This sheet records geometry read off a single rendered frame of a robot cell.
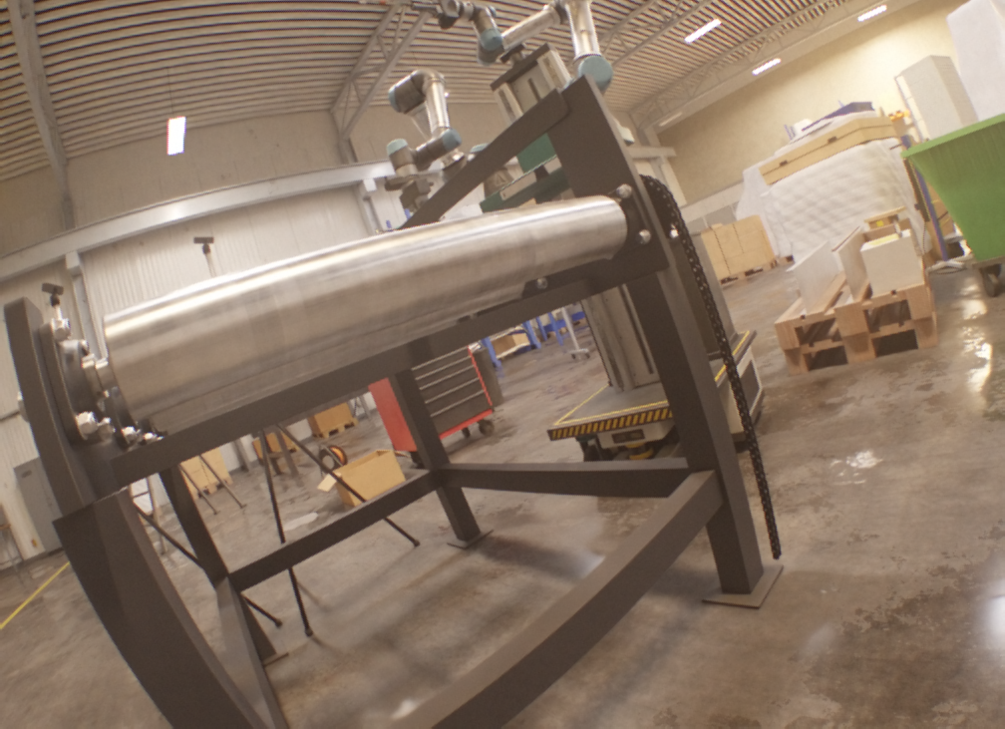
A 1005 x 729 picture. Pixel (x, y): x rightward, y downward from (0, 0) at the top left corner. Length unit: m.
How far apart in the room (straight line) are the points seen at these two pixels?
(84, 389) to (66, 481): 0.09
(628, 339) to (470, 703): 1.62
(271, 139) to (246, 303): 13.20
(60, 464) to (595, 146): 0.95
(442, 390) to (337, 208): 9.91
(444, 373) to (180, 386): 3.19
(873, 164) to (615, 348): 2.67
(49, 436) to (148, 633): 0.20
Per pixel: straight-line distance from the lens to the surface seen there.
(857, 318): 2.43
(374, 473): 3.41
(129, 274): 11.91
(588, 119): 0.99
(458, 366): 3.68
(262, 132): 13.76
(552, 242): 0.72
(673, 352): 0.93
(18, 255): 12.10
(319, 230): 12.64
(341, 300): 0.52
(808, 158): 4.23
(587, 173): 1.00
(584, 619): 0.74
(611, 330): 1.99
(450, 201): 1.32
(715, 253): 9.47
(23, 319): 0.50
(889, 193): 4.01
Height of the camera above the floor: 0.75
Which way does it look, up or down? 3 degrees down
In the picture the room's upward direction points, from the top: 21 degrees counter-clockwise
